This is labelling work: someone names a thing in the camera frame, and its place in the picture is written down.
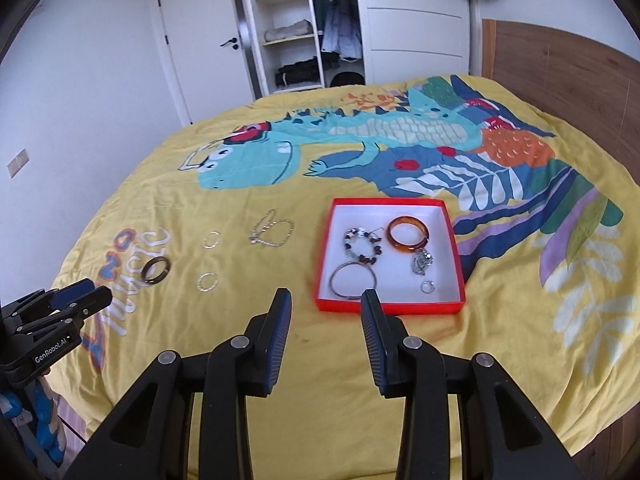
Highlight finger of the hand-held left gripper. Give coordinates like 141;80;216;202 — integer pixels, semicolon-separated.
49;286;114;326
30;278;96;312

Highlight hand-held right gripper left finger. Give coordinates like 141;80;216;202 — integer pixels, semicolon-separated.
62;287;293;480

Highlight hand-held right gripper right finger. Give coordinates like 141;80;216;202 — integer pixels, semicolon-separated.
360;288;576;480

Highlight thin metal bangle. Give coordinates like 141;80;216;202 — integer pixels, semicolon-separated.
330;261;377;302

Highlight beaded bracelet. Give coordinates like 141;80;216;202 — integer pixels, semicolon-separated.
343;227;385;266

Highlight amber bangle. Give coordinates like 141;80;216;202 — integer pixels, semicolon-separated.
387;215;430;253

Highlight red jewelry box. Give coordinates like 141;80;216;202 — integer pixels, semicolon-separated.
314;198;467;315

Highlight dark brown bangle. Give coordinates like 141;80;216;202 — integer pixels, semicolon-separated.
140;256;173;286

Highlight blue patterned clothing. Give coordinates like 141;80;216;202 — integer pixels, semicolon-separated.
0;375;68;466

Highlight yellow dinosaur printed blanket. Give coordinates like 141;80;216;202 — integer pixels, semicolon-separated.
50;74;640;480

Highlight dark folded clothes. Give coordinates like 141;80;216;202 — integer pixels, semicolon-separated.
274;58;322;92

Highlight light folded clothes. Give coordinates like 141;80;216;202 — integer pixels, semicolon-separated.
263;19;317;43

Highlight white wardrobe door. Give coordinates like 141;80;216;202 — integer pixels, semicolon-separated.
352;0;471;86

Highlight wooden headboard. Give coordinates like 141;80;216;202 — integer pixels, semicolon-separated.
481;19;640;166

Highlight hanging jackets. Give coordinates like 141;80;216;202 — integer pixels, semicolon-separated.
311;0;363;63

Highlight white shelf unit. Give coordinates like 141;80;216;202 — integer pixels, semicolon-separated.
235;0;326;100

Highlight silver chain bracelet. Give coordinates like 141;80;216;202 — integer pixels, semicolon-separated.
248;209;295;248

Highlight wall switch panel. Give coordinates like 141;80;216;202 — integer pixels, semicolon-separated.
6;148;30;177

